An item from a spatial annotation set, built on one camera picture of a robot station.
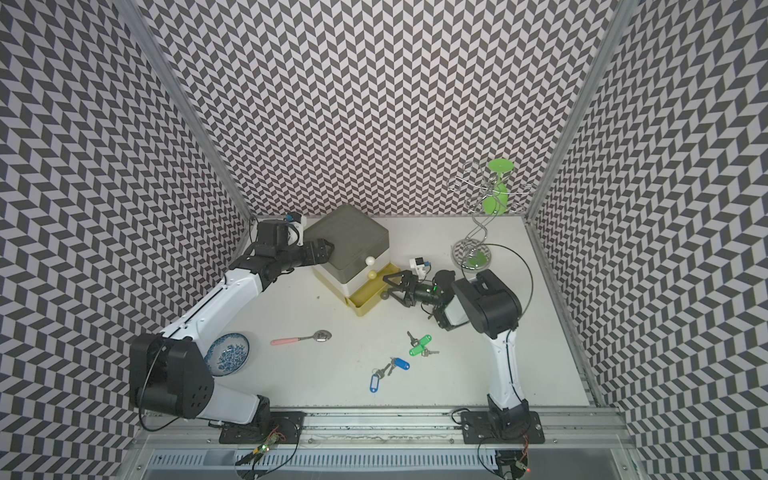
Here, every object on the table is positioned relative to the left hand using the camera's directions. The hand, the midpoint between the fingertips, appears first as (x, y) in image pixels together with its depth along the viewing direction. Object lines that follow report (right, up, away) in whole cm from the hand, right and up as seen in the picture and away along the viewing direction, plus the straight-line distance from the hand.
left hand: (322, 253), depth 87 cm
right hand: (+18, -11, +4) cm, 22 cm away
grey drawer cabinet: (+12, +2, -2) cm, 12 cm away
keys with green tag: (+28, -27, 0) cm, 39 cm away
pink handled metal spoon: (-2, -25, +2) cm, 25 cm away
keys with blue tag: (+22, -31, -2) cm, 38 cm away
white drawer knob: (+14, -2, -2) cm, 15 cm away
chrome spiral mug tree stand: (+48, +17, -4) cm, 51 cm away
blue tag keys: (+16, -34, -6) cm, 38 cm away
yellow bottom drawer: (+13, -13, +6) cm, 19 cm away
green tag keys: (+30, -28, -2) cm, 41 cm away
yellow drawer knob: (+14, -6, +3) cm, 16 cm away
